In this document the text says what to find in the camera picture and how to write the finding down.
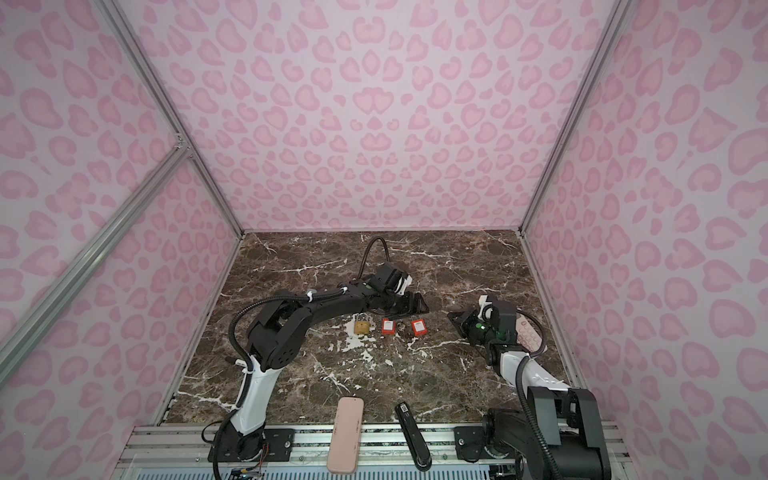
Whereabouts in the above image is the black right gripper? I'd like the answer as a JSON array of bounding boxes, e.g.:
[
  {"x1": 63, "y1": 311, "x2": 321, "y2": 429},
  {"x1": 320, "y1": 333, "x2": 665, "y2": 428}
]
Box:
[{"x1": 447, "y1": 308, "x2": 499, "y2": 349}]

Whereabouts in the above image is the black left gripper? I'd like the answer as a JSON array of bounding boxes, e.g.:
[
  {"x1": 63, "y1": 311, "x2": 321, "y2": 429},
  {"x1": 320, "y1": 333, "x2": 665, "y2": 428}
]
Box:
[{"x1": 381, "y1": 290, "x2": 432, "y2": 320}]

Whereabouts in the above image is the red padlock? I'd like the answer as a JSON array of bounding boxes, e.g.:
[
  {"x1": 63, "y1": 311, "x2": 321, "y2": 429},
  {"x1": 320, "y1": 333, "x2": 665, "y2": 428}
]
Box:
[
  {"x1": 411, "y1": 319, "x2": 428, "y2": 337},
  {"x1": 382, "y1": 318, "x2": 396, "y2": 335}
]

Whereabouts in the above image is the brass padlock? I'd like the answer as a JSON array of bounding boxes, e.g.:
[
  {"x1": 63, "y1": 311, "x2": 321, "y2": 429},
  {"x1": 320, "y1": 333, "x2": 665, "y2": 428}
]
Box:
[{"x1": 353, "y1": 314, "x2": 371, "y2": 336}]

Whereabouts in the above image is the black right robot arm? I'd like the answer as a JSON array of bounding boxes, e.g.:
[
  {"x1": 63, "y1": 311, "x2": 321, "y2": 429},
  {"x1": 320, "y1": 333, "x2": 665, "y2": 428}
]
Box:
[{"x1": 447, "y1": 295, "x2": 612, "y2": 479}]

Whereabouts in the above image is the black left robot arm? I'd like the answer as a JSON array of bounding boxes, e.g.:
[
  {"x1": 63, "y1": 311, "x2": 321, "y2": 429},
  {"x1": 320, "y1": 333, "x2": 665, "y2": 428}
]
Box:
[{"x1": 208, "y1": 262, "x2": 429, "y2": 464}]

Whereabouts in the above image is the pink calculator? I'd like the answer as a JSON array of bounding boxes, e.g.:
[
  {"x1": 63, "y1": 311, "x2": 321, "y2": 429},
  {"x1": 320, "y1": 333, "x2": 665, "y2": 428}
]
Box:
[{"x1": 516, "y1": 314, "x2": 543, "y2": 352}]

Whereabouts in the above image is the black stapler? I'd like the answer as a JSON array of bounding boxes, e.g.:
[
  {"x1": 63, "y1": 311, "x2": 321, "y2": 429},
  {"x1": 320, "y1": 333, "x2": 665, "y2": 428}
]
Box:
[{"x1": 395, "y1": 402, "x2": 432, "y2": 472}]

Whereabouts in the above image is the pink rectangular case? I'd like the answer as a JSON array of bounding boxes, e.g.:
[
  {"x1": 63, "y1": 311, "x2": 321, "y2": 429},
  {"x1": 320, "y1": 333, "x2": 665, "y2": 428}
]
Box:
[{"x1": 326, "y1": 397, "x2": 364, "y2": 475}]

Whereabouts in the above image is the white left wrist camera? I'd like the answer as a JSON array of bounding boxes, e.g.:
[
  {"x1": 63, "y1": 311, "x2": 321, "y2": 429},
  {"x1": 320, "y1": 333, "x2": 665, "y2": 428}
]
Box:
[{"x1": 394, "y1": 272, "x2": 413, "y2": 296}]

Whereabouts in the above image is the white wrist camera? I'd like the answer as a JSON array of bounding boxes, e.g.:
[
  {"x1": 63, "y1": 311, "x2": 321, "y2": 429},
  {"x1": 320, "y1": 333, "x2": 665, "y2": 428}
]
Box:
[
  {"x1": 477, "y1": 294, "x2": 498, "y2": 322},
  {"x1": 394, "y1": 272, "x2": 413, "y2": 296}
]

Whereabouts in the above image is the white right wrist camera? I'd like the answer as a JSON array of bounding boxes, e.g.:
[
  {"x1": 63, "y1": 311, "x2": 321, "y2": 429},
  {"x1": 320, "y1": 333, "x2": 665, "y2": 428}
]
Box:
[{"x1": 477, "y1": 294, "x2": 498, "y2": 322}]

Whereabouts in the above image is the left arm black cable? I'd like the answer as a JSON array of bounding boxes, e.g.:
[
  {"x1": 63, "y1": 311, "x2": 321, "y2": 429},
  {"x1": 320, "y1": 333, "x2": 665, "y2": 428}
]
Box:
[{"x1": 358, "y1": 235, "x2": 392, "y2": 280}]

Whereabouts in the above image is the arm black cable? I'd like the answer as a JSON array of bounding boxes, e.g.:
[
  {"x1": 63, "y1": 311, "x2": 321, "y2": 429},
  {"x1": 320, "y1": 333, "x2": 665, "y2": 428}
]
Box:
[
  {"x1": 358, "y1": 235, "x2": 392, "y2": 280},
  {"x1": 512, "y1": 308, "x2": 568, "y2": 480}
]

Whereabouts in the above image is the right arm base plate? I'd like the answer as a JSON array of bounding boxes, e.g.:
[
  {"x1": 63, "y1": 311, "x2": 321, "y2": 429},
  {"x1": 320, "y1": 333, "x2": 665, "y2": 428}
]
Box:
[{"x1": 453, "y1": 425, "x2": 492, "y2": 463}]

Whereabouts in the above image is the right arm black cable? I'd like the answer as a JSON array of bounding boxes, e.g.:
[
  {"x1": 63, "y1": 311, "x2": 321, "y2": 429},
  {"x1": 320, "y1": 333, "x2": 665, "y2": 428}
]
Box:
[{"x1": 512, "y1": 308, "x2": 568, "y2": 480}]

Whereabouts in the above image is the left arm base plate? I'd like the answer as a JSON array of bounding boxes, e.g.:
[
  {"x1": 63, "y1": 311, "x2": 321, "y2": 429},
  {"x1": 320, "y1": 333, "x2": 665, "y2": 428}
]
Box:
[{"x1": 207, "y1": 425, "x2": 295, "y2": 463}]

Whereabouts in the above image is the aluminium front rail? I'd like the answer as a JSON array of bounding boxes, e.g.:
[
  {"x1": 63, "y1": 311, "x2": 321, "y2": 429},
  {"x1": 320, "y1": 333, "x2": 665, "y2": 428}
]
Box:
[{"x1": 112, "y1": 422, "x2": 636, "y2": 479}]

